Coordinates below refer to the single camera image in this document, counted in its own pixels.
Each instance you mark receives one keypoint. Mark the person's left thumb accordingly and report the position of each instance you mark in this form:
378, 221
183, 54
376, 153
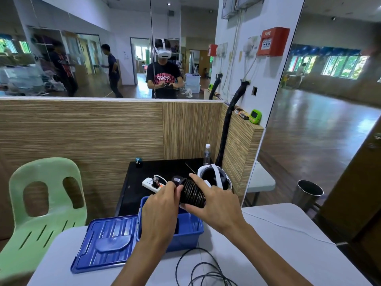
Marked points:
179, 193

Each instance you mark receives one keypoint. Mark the black square table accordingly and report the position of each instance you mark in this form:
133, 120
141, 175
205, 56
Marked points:
138, 201

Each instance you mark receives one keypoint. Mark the red fire alarm box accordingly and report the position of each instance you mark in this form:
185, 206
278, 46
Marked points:
273, 41

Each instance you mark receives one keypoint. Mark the person's right hand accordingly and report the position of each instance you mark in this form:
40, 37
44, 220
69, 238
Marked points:
221, 209

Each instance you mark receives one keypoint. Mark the white VR headset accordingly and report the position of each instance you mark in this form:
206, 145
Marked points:
218, 173

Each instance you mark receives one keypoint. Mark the blue plastic box lid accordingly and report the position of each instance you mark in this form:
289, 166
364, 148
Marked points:
104, 244

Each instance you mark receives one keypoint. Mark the striped wooden partition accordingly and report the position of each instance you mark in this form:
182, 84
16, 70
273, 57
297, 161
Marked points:
89, 139

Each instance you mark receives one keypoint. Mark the blue plastic storage box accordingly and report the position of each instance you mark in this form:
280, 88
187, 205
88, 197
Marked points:
190, 230

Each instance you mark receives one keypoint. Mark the small teal black gadget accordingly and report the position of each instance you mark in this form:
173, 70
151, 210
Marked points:
138, 162

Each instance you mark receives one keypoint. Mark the white folding table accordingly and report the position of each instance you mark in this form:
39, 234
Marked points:
260, 178

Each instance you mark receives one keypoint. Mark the black plug adapter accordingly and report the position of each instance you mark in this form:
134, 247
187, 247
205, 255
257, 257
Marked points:
155, 183

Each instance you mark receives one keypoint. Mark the brown wooden door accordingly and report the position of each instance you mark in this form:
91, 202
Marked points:
354, 187

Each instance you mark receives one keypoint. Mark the green plastic chair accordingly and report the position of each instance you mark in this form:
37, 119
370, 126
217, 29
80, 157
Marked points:
44, 229

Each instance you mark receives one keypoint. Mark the person's right forearm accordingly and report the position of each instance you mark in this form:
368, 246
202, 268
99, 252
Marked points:
268, 259

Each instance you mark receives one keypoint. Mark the clear plastic water bottle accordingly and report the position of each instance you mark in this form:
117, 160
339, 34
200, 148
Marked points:
207, 156

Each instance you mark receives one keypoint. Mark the small dark cardboard box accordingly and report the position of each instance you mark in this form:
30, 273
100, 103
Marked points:
241, 113

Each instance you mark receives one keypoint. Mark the large wall mirror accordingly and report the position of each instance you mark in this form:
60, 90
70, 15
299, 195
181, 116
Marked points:
89, 41

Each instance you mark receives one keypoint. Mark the person's right thumb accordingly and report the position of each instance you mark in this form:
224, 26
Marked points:
192, 207

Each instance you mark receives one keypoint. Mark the person's left forearm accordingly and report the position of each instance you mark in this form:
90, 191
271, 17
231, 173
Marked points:
145, 265

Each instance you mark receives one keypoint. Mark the white wall socket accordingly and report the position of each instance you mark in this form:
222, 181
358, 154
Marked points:
251, 46

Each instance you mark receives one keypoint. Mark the white power strip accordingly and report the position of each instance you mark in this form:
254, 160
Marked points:
147, 184

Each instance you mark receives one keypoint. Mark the green handheld device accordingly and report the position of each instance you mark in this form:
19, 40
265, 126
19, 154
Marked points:
255, 116

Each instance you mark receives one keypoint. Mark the person's left hand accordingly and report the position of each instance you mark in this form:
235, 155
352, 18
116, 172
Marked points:
159, 217

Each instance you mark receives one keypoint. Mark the metal trash bin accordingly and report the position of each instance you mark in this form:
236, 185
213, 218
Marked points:
306, 195

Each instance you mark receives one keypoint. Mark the white wall-mounted box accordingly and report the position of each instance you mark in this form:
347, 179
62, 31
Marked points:
229, 7

